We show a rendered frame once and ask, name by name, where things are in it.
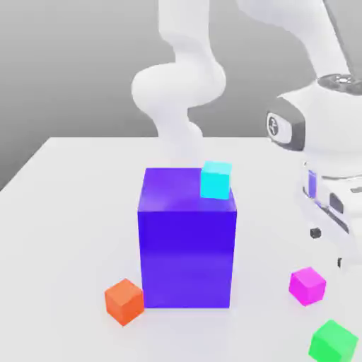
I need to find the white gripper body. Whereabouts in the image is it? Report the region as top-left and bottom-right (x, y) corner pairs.
(303, 193), (362, 273)

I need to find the small magenta cube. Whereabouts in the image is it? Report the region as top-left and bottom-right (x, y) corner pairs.
(288, 266), (327, 307)

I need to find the small green cube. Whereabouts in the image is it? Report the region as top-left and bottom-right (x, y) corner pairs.
(308, 319), (359, 362)

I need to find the small cyan cube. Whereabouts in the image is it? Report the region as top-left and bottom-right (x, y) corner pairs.
(199, 160), (233, 201)

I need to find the small orange cube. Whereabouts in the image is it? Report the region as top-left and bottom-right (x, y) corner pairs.
(104, 278), (146, 327)

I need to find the large purple box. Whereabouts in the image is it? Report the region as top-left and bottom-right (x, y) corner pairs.
(137, 167), (238, 310)

